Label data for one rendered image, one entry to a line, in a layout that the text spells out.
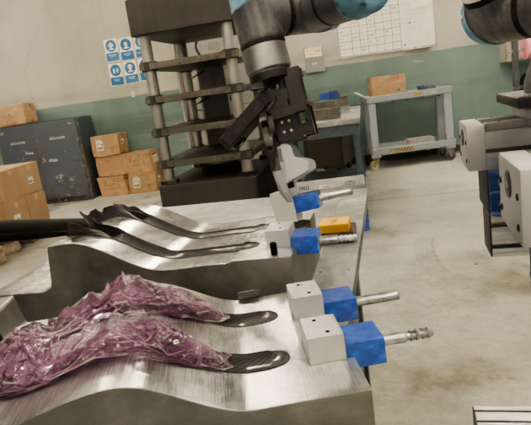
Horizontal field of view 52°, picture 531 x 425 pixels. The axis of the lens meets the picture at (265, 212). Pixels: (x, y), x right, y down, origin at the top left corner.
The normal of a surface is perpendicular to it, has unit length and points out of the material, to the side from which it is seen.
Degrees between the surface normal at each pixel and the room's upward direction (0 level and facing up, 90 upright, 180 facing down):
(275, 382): 0
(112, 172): 81
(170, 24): 90
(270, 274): 90
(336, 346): 90
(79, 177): 90
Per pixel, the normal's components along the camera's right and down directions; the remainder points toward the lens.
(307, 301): 0.09, 0.21
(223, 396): 0.23, -0.96
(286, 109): -0.23, 0.11
